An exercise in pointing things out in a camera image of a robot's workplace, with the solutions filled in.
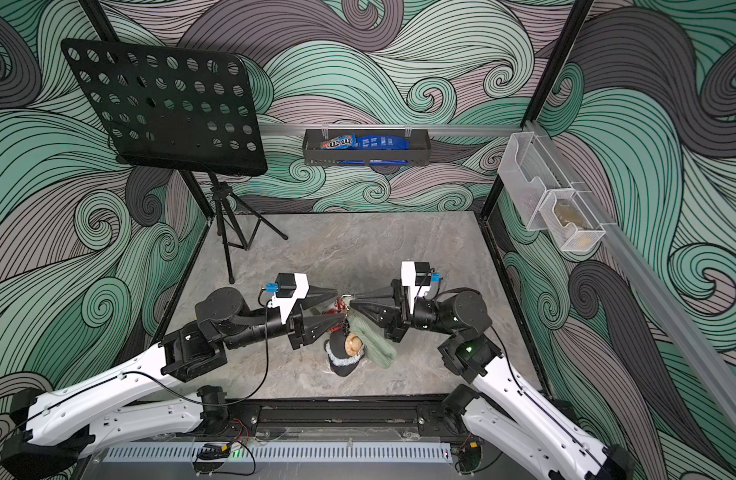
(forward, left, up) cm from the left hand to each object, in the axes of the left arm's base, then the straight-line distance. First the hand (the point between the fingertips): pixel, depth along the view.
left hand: (337, 299), depth 54 cm
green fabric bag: (-5, -7, -11) cm, 14 cm away
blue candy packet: (+57, -7, -3) cm, 57 cm away
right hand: (0, -3, +1) cm, 3 cm away
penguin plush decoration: (-5, -1, -12) cm, 13 cm away
